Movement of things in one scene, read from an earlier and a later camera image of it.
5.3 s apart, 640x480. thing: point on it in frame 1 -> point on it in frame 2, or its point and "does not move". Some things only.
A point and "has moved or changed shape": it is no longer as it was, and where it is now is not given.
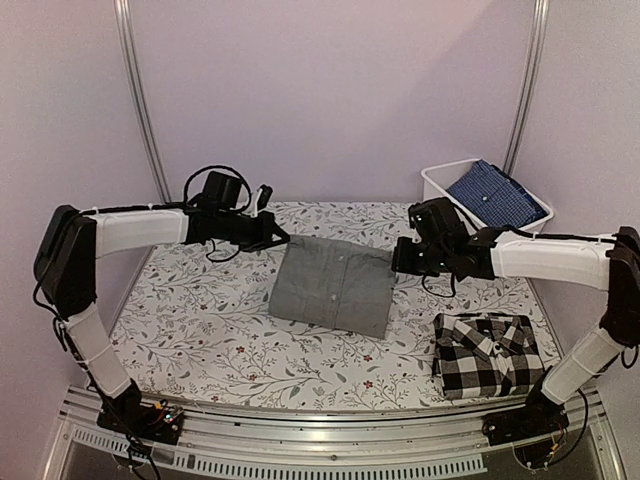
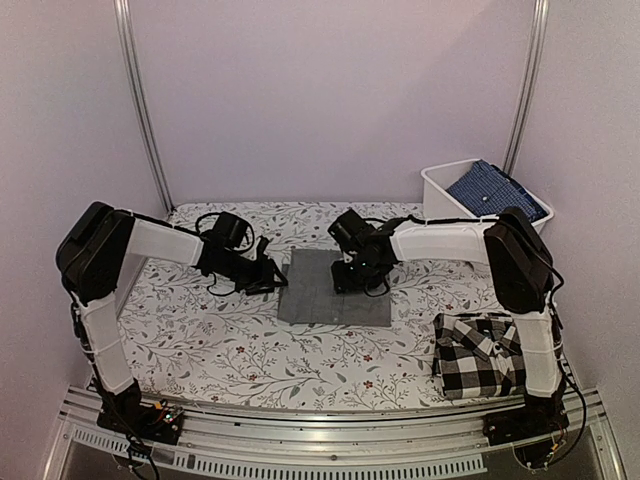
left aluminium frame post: x=122 y=11 does not move
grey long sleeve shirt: x=335 y=284 has moved or changed shape
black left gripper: x=263 y=240 -> x=263 y=278
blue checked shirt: x=497 y=199 does not move
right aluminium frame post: x=540 y=18 does not move
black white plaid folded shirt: x=486 y=354 does not move
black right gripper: x=402 y=258 -> x=342 y=282
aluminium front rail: x=418 y=441 does not move
